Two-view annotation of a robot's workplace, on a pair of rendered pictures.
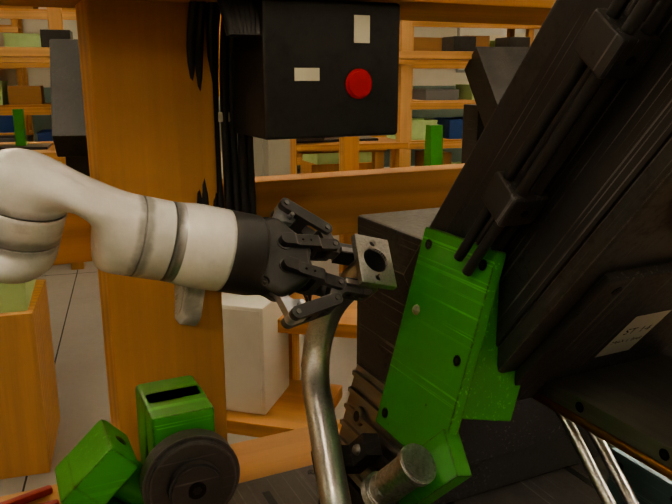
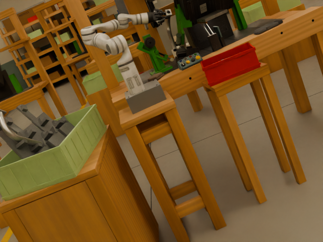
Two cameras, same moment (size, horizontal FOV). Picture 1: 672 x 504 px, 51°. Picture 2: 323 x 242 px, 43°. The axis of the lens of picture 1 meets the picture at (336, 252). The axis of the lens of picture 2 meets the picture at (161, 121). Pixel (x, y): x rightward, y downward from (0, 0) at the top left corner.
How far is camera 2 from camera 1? 2.29 m
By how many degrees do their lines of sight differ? 21
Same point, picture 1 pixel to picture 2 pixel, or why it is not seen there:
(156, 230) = (137, 17)
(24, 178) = (122, 16)
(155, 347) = not seen: hidden behind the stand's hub
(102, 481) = (141, 45)
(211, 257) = (145, 18)
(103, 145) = (130, 12)
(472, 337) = (179, 16)
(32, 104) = not seen: hidden behind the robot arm
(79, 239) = (132, 29)
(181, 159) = (142, 9)
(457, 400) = (180, 25)
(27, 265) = (125, 26)
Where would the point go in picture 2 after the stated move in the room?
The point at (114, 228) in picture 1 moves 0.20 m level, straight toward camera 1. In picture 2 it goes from (133, 18) to (132, 20)
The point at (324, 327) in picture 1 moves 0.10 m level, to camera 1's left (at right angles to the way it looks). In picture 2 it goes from (167, 25) to (155, 30)
